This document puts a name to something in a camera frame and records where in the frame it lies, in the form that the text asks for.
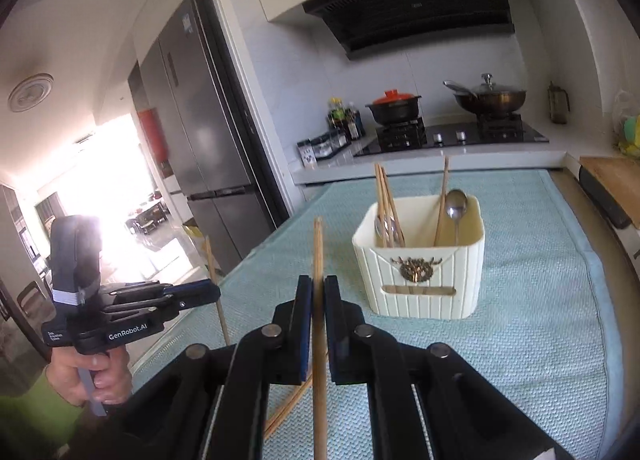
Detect dark sauce bottle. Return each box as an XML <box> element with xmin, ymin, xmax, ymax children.
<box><xmin>347</xmin><ymin>102</ymin><xmax>366</xmax><ymax>141</ymax></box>

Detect person's left forearm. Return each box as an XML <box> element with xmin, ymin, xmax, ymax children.
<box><xmin>0</xmin><ymin>365</ymin><xmax>101</xmax><ymax>460</ymax></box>

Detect grey refrigerator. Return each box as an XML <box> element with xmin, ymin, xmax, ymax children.
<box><xmin>127</xmin><ymin>0</ymin><xmax>266</xmax><ymax>273</ymax></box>

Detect wooden chopstick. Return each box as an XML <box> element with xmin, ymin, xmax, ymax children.
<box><xmin>201</xmin><ymin>235</ymin><xmax>232</xmax><ymax>347</ymax></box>
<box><xmin>263</xmin><ymin>382</ymin><xmax>315</xmax><ymax>441</ymax></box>
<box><xmin>433</xmin><ymin>156</ymin><xmax>451</xmax><ymax>247</ymax></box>
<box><xmin>380</xmin><ymin>165</ymin><xmax>406</xmax><ymax>247</ymax></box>
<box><xmin>374</xmin><ymin>163</ymin><xmax>392</xmax><ymax>247</ymax></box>
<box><xmin>263</xmin><ymin>375</ymin><xmax>313</xmax><ymax>433</ymax></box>
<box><xmin>312</xmin><ymin>217</ymin><xmax>331</xmax><ymax>460</ymax></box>

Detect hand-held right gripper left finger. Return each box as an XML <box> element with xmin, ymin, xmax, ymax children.
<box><xmin>107</xmin><ymin>274</ymin><xmax>315</xmax><ymax>460</ymax></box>

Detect metal spoon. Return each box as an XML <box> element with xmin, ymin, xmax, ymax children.
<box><xmin>445</xmin><ymin>188</ymin><xmax>469</xmax><ymax>245</ymax></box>

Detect green cap sauce bottle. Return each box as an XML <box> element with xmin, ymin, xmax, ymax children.
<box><xmin>327</xmin><ymin>97</ymin><xmax>348</xmax><ymax>136</ymax></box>

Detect person's left hand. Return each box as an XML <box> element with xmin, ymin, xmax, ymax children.
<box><xmin>45</xmin><ymin>346</ymin><xmax>133</xmax><ymax>408</ymax></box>

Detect teal woven mat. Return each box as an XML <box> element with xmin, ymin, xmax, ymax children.
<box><xmin>127</xmin><ymin>167</ymin><xmax>626</xmax><ymax>460</ymax></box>

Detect wooden dining table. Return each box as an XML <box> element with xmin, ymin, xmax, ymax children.
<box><xmin>125</xmin><ymin>200</ymin><xmax>168</xmax><ymax>236</ymax></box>

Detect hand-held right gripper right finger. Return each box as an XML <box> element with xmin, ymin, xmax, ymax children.
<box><xmin>322</xmin><ymin>275</ymin><xmax>576</xmax><ymax>460</ymax></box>

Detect dark wok with lid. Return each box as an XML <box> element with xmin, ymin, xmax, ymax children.
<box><xmin>442</xmin><ymin>73</ymin><xmax>528</xmax><ymax>116</ymax></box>

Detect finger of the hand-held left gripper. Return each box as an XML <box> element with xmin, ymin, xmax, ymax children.
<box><xmin>102</xmin><ymin>297</ymin><xmax>191</xmax><ymax>328</ymax></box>
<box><xmin>100</xmin><ymin>278</ymin><xmax>222</xmax><ymax>310</ymax></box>

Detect wooden cutting board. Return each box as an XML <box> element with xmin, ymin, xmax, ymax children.
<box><xmin>579</xmin><ymin>155</ymin><xmax>640</xmax><ymax>213</ymax></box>

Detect round ceiling light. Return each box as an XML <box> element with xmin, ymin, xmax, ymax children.
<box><xmin>7</xmin><ymin>72</ymin><xmax>55</xmax><ymax>113</ymax></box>

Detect green yellow plastic bags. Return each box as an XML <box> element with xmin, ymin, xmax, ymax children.
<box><xmin>612</xmin><ymin>90</ymin><xmax>640</xmax><ymax>158</ymax></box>

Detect white kitchen counter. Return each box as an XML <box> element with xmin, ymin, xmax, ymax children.
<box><xmin>292</xmin><ymin>132</ymin><xmax>581</xmax><ymax>186</ymax></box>

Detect black gas stove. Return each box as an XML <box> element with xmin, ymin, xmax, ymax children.
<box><xmin>352</xmin><ymin>115</ymin><xmax>550</xmax><ymax>157</ymax></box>

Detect black pot with orange lid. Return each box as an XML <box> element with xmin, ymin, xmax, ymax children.
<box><xmin>365</xmin><ymin>89</ymin><xmax>422</xmax><ymax>125</ymax></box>

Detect black range hood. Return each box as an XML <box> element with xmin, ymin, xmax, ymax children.
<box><xmin>301</xmin><ymin>0</ymin><xmax>516</xmax><ymax>61</ymax></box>

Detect metal utensil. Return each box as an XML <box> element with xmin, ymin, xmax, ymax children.
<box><xmin>374</xmin><ymin>217</ymin><xmax>406</xmax><ymax>248</ymax></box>

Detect cream utensil holder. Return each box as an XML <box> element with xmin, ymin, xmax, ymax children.
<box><xmin>352</xmin><ymin>194</ymin><xmax>486</xmax><ymax>320</ymax></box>

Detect red paper decoration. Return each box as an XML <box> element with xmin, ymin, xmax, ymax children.
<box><xmin>137</xmin><ymin>109</ymin><xmax>168</xmax><ymax>166</ymax></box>

